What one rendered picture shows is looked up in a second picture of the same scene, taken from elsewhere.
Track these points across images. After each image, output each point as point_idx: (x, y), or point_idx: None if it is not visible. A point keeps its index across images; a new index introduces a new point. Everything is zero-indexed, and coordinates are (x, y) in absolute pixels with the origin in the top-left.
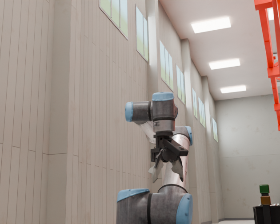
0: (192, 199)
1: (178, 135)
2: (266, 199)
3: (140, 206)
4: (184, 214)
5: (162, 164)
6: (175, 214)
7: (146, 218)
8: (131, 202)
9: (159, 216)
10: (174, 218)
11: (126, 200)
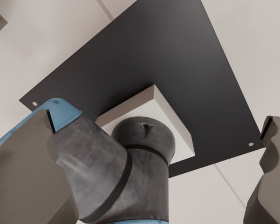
0: None
1: None
2: None
3: (141, 184)
4: (60, 105)
5: None
6: (79, 118)
7: (132, 155)
8: (155, 202)
9: (111, 140)
10: (83, 115)
11: (164, 214)
